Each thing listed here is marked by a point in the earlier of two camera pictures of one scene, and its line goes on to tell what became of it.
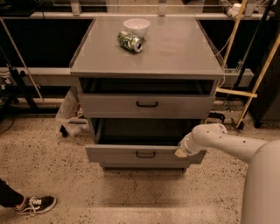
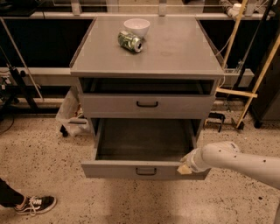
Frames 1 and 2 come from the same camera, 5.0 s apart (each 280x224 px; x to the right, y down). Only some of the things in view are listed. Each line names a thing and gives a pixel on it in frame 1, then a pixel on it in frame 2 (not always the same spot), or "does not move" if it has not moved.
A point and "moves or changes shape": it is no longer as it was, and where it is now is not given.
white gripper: x=186 y=146 → x=192 y=162
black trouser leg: x=9 y=197 does not move
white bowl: x=139 y=26 does not move
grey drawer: x=142 y=143 moves or changes shape
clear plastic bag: x=71 y=115 does not move
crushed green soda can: x=129 y=41 does not move
